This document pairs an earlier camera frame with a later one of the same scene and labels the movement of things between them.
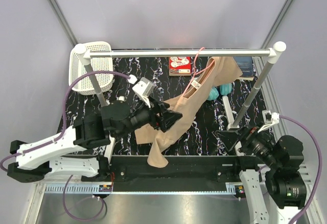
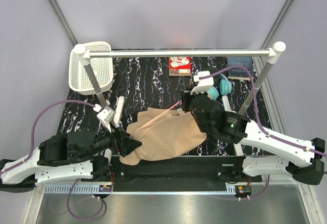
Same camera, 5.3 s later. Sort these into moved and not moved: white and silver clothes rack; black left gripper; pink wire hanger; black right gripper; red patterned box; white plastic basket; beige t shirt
Moved: black left gripper; black right gripper; pink wire hanger; beige t shirt
Not moved: red patterned box; white and silver clothes rack; white plastic basket
